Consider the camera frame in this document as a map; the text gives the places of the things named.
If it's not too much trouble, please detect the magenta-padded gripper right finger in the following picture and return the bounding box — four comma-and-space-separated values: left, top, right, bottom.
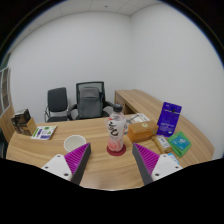
131, 142, 184, 186

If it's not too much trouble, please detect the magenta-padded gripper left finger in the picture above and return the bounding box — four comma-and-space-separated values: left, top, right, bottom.
41, 142, 92, 185

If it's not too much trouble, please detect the clear drink bottle black cap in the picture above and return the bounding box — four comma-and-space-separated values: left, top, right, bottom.
107, 103, 128, 153

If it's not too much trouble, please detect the small light blue packet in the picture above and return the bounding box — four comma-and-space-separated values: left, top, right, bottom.
166, 152, 181, 165

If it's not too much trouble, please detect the small tan box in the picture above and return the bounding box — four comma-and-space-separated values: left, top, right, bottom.
151, 134, 173, 154

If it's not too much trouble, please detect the green packet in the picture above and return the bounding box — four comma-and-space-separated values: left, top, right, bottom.
167, 130, 193, 158

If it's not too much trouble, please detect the printed white sticker sheet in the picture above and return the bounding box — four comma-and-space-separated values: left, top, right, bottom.
30, 124, 58, 141

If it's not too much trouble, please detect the orange cardboard box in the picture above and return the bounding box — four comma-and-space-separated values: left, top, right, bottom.
126, 119, 160, 144

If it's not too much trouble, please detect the flat round red coaster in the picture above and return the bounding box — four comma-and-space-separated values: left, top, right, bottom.
106, 143, 127, 157

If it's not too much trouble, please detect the small dark brown carton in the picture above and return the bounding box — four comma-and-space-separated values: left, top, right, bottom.
10, 108, 32, 127

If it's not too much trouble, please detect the wooden side desk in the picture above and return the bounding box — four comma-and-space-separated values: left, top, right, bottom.
114, 88, 168, 116

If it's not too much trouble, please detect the black mesh office chair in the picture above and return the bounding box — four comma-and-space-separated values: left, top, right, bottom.
67, 80, 116, 121

